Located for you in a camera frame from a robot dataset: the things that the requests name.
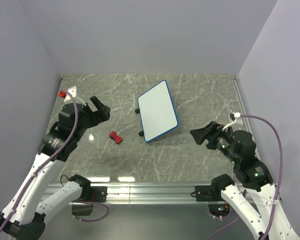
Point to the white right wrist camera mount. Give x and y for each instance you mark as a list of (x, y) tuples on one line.
[(235, 118)]

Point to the red bone-shaped eraser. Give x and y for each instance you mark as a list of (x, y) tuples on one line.
[(115, 137)]

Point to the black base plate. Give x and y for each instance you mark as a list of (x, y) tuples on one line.
[(207, 193), (96, 194)]

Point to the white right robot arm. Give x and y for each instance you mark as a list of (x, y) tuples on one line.
[(257, 205)]

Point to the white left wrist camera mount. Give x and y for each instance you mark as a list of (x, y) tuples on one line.
[(73, 92)]

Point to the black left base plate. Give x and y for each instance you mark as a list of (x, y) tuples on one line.
[(96, 194)]

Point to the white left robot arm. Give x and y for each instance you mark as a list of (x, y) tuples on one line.
[(26, 215)]

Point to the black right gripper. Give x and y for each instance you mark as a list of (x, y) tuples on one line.
[(209, 132)]

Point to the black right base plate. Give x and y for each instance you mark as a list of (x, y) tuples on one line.
[(207, 193)]

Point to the blue framed whiteboard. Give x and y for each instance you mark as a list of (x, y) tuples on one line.
[(157, 111)]

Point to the aluminium mounting rail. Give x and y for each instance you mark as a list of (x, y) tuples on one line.
[(149, 193)]

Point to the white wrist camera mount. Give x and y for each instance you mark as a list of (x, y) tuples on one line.
[(235, 118), (73, 92)]

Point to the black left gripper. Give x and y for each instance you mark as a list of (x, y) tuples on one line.
[(103, 112)]

